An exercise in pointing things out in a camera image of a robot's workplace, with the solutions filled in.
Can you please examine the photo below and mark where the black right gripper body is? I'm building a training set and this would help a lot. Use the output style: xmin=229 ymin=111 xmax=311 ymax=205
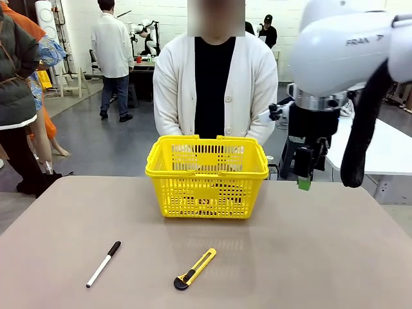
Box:
xmin=287 ymin=106 xmax=342 ymax=173

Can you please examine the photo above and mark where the person's left forearm white sleeve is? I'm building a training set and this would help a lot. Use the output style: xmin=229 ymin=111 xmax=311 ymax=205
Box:
xmin=249 ymin=96 xmax=279 ymax=147

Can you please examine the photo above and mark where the person's right forearm white sleeve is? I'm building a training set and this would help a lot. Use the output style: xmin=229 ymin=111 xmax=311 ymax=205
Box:
xmin=153 ymin=96 xmax=183 ymax=137

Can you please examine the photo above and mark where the yellow plastic shopping basket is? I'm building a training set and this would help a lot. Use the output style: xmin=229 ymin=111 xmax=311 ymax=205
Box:
xmin=144 ymin=135 xmax=270 ymax=220

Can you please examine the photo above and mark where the person in black with cap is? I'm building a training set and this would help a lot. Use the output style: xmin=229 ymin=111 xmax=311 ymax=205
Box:
xmin=257 ymin=14 xmax=279 ymax=50

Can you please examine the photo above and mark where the person in white cardigan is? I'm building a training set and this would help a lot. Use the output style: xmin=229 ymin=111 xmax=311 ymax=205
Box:
xmin=153 ymin=0 xmax=279 ymax=147

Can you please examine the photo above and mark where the person in white shirt jeans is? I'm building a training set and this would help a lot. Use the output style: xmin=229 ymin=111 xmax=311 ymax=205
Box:
xmin=90 ymin=0 xmax=136 ymax=124

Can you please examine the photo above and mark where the person in dark green jacket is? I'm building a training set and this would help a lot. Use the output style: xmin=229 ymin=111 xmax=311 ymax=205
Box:
xmin=0 ymin=5 xmax=50 ymax=198

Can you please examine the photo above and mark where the dark grey plastic stool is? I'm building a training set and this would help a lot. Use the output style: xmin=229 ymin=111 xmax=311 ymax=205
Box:
xmin=278 ymin=140 xmax=297 ymax=180

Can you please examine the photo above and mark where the grey cloth pile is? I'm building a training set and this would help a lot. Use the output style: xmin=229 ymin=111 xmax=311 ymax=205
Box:
xmin=339 ymin=98 xmax=355 ymax=117

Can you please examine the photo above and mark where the large white table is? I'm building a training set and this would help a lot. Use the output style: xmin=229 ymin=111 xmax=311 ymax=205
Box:
xmin=324 ymin=116 xmax=412 ymax=205

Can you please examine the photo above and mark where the yellow black utility knife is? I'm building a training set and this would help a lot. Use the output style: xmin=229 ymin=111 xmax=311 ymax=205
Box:
xmin=173 ymin=247 xmax=217 ymax=291

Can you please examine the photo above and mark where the black background table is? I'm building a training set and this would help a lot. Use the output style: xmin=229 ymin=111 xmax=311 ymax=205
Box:
xmin=127 ymin=60 xmax=157 ymax=104

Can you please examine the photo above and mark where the white black humanoid robot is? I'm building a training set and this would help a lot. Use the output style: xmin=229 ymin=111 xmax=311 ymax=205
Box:
xmin=127 ymin=18 xmax=162 ymax=58

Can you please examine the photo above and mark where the white marker black cap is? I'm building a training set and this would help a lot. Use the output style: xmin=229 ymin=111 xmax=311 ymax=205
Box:
xmin=85 ymin=240 xmax=122 ymax=288

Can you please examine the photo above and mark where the black office chair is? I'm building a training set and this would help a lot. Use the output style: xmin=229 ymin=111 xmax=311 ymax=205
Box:
xmin=89 ymin=48 xmax=101 ymax=79

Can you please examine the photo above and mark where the white wooden step stool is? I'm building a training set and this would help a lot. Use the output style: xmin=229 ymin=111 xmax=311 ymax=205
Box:
xmin=47 ymin=65 xmax=91 ymax=98

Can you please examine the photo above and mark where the mannequin in orange clothing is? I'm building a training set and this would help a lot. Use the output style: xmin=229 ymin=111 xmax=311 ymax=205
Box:
xmin=1 ymin=0 xmax=71 ymax=158

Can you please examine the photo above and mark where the yellow hanging bag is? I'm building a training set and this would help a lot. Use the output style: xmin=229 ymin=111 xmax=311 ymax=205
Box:
xmin=37 ymin=70 xmax=53 ymax=90

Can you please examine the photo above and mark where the blue patterned shirt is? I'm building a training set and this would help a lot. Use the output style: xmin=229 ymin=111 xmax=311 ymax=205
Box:
xmin=29 ymin=34 xmax=68 ymax=112

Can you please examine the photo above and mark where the white tall standing appliance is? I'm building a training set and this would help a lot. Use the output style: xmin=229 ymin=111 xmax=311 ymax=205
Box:
xmin=34 ymin=0 xmax=61 ymax=49

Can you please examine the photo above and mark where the black cable sleeve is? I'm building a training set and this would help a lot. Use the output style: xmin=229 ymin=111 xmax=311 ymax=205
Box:
xmin=340 ymin=59 xmax=398 ymax=189

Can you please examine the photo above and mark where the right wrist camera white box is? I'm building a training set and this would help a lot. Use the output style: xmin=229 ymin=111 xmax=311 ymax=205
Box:
xmin=258 ymin=102 xmax=292 ymax=126

